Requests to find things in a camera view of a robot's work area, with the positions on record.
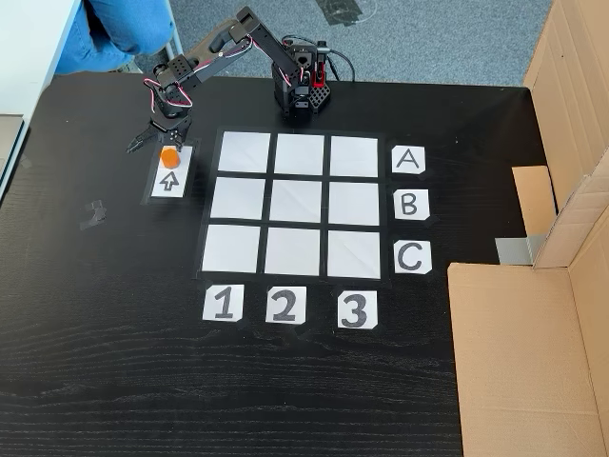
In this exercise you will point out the white metal leg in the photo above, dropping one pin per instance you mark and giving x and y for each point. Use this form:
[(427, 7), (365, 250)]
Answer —
[(174, 45)]

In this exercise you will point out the person's legs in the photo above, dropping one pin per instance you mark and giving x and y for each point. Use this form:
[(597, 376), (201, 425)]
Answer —
[(119, 24)]

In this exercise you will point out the black tape grid frame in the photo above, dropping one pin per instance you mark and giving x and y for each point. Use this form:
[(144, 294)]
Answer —
[(272, 152)]

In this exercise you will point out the paper sheet letter A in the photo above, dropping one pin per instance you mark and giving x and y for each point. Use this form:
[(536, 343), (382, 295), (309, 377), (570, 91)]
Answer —
[(397, 171)]

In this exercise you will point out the white arrow paper sheet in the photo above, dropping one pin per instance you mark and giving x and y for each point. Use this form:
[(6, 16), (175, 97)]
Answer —
[(183, 161)]

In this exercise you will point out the paper sheet letter C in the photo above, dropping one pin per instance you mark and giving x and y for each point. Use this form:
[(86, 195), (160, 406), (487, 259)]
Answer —
[(426, 267)]

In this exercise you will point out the white paper grid square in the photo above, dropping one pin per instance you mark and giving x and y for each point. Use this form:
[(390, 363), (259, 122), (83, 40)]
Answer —
[(292, 251), (354, 254), (354, 157), (295, 201), (238, 198), (243, 152), (354, 204), (231, 249), (300, 154)]

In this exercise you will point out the round orange token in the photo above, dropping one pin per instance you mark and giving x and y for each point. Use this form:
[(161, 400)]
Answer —
[(170, 158)]

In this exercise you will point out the dark floor tape patch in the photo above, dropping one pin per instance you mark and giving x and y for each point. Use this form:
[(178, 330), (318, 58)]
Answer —
[(340, 12)]

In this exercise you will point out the white side table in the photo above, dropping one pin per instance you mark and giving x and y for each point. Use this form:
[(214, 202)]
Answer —
[(28, 47)]

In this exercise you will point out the paper sheet number 1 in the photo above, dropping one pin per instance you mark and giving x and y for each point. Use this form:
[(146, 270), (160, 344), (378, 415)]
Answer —
[(238, 291)]

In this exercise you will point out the paper sheet letter B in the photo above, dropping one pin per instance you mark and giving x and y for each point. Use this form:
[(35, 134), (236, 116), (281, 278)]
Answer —
[(423, 195)]

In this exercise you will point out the paper sheet number 2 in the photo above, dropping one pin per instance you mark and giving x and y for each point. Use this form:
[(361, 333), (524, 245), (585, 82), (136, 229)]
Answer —
[(271, 316)]

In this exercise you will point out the paper sheet number 3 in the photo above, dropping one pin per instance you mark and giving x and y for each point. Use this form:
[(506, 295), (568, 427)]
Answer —
[(342, 297)]

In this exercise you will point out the large brown cardboard screen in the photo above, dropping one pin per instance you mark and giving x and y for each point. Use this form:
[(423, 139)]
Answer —
[(514, 357)]

